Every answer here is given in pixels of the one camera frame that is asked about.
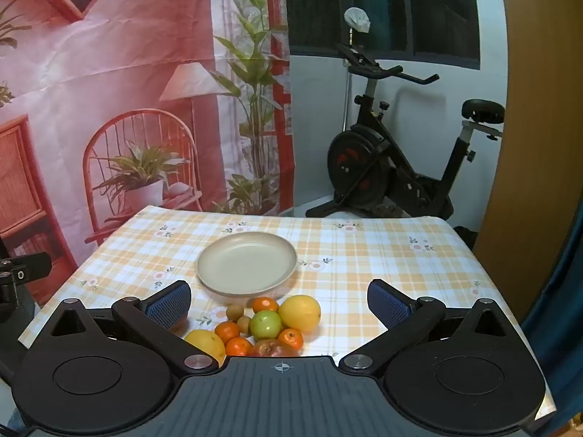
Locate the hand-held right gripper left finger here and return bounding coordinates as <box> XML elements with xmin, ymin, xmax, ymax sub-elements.
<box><xmin>48</xmin><ymin>281</ymin><xmax>219</xmax><ymax>376</ymax></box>

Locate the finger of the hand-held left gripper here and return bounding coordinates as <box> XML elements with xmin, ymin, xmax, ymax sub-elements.
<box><xmin>0</xmin><ymin>252</ymin><xmax>52</xmax><ymax>284</ymax></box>

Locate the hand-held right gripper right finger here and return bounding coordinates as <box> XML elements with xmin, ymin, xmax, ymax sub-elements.
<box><xmin>337</xmin><ymin>279</ymin><xmax>522</xmax><ymax>376</ymax></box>

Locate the yellow lemon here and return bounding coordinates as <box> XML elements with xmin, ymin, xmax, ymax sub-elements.
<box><xmin>279</xmin><ymin>295</ymin><xmax>322</xmax><ymax>333</ymax></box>
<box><xmin>184</xmin><ymin>330</ymin><xmax>227</xmax><ymax>367</ymax></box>

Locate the beige plate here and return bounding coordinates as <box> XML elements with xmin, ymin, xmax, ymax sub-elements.
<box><xmin>197</xmin><ymin>232</ymin><xmax>298</xmax><ymax>296</ymax></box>

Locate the green apple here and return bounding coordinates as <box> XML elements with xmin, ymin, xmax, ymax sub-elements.
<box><xmin>250</xmin><ymin>310</ymin><xmax>284</xmax><ymax>341</ymax></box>

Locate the red apple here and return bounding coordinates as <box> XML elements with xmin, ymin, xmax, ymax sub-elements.
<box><xmin>248</xmin><ymin>339</ymin><xmax>299</xmax><ymax>358</ymax></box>

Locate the orange checked tablecloth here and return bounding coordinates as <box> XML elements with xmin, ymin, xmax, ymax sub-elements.
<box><xmin>18</xmin><ymin>205</ymin><xmax>559</xmax><ymax>422</ymax></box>

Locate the black exercise bike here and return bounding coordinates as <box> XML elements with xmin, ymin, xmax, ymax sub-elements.
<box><xmin>305</xmin><ymin>43</ymin><xmax>506</xmax><ymax>221</ymax></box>

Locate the blue curtain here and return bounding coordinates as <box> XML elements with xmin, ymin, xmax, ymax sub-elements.
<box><xmin>521</xmin><ymin>200</ymin><xmax>583</xmax><ymax>420</ymax></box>

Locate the wooden panel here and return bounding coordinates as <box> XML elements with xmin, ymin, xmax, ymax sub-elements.
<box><xmin>478</xmin><ymin>0</ymin><xmax>583</xmax><ymax>324</ymax></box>

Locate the white cloth cover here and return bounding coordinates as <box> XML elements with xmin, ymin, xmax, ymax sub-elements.
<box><xmin>344</xmin><ymin>7</ymin><xmax>371</xmax><ymax>32</ymax></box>

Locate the dark window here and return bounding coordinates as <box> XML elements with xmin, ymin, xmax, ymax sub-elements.
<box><xmin>285</xmin><ymin>0</ymin><xmax>481</xmax><ymax>71</ymax></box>

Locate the printed wall tapestry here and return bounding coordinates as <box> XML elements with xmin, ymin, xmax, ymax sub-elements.
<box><xmin>0</xmin><ymin>0</ymin><xmax>297</xmax><ymax>310</ymax></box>

